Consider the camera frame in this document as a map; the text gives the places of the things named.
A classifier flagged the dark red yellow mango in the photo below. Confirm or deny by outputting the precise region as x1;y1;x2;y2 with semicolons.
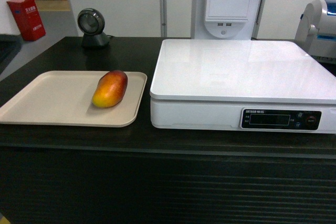
92;70;128;108

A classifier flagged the white checkout scale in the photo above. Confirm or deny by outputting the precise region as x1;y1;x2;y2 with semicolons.
150;39;335;134

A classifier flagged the black slatted checkout counter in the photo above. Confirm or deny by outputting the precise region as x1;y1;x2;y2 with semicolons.
1;37;335;223

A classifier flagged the black round barcode scanner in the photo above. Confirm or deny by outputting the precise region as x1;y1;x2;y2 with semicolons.
77;8;110;49

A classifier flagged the white receipt printer kiosk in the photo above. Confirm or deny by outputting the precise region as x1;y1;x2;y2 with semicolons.
191;0;261;40

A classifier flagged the beige plastic tray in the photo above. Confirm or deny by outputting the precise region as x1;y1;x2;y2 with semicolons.
1;71;147;127

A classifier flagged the white blue label printer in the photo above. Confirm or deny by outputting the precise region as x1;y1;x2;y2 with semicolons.
295;0;335;64

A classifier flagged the red fire extinguisher box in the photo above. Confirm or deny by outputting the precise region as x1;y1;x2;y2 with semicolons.
7;0;46;41

